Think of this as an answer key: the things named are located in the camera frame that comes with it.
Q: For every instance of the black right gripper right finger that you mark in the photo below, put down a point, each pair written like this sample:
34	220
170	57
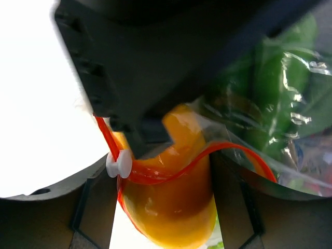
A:
254	212

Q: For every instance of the green fake leafy vegetable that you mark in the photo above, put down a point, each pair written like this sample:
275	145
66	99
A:
278	92

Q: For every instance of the yellow fake bell pepper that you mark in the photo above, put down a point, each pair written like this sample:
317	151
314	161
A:
172	212

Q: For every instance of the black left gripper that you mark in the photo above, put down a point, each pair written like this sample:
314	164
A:
137	60

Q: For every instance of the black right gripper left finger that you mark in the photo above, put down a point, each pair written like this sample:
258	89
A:
77	212

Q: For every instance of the clear zip top bag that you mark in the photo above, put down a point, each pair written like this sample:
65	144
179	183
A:
250	163

